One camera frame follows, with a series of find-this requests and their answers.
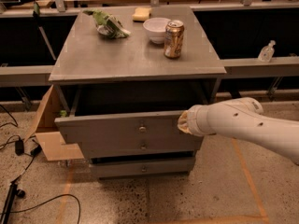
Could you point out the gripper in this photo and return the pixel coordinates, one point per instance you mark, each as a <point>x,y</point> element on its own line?
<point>193,120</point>

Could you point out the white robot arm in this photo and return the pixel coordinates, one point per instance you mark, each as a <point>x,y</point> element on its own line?
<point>242,119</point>

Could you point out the grey middle drawer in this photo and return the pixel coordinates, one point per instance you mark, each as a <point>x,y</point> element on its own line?
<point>139,146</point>

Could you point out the grey bottom drawer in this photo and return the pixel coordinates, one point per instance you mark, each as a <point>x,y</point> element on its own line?
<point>137,168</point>

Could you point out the grey wooden drawer cabinet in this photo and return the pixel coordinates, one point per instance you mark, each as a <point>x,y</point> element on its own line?
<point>98,76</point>

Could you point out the gold soda can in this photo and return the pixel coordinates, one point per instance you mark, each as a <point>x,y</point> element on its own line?
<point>174,33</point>

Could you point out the white bowl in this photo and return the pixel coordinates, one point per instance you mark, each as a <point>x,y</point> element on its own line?
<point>155,29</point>

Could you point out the clear sanitizer bottle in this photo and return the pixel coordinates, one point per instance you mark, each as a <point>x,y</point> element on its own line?
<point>267,52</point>

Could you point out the yellow sponge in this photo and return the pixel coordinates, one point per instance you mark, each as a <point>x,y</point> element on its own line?
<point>141,14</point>

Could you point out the green chip bag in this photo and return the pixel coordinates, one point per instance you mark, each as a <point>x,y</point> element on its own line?
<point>106,24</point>

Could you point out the cardboard box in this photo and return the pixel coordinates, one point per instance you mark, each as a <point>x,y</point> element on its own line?
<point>44,128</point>

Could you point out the black power adapter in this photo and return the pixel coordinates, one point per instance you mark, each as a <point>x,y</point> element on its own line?
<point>19,147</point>

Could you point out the black tripod leg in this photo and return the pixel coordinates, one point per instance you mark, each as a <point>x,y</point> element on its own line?
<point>13,192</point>

